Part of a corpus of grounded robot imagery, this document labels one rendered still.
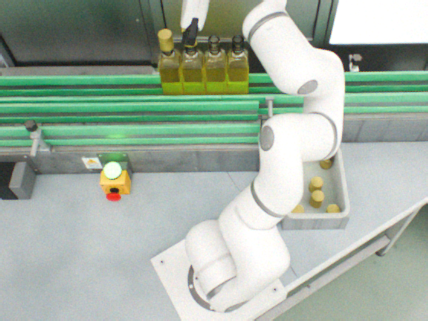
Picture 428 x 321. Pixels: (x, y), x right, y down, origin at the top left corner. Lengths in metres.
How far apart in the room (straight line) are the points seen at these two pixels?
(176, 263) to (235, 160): 0.32
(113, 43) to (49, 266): 0.64
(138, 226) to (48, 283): 0.26
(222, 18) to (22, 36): 0.58
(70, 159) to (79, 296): 0.36
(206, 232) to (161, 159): 0.46
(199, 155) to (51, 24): 0.55
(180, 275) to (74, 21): 0.74
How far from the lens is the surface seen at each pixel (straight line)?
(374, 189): 1.45
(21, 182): 1.44
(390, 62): 1.58
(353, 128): 1.44
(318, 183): 1.35
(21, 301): 1.40
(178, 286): 1.25
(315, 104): 0.88
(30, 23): 1.48
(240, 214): 0.85
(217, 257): 0.93
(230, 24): 1.33
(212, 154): 1.33
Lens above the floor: 2.00
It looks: 57 degrees down
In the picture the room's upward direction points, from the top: straight up
